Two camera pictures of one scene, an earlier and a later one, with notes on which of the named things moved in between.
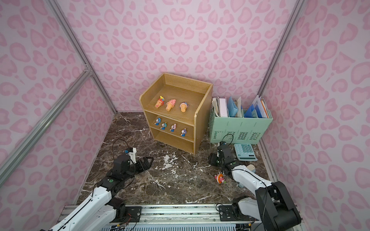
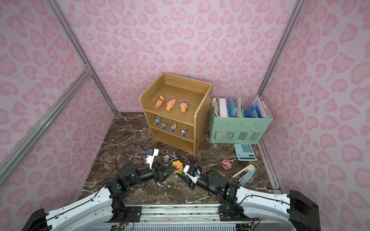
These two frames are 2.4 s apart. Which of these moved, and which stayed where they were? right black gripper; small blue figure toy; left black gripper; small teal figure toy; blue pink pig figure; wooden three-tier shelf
Moved: right black gripper; left black gripper
Stayed: wooden three-tier shelf; small blue figure toy; small teal figure toy; blue pink pig figure
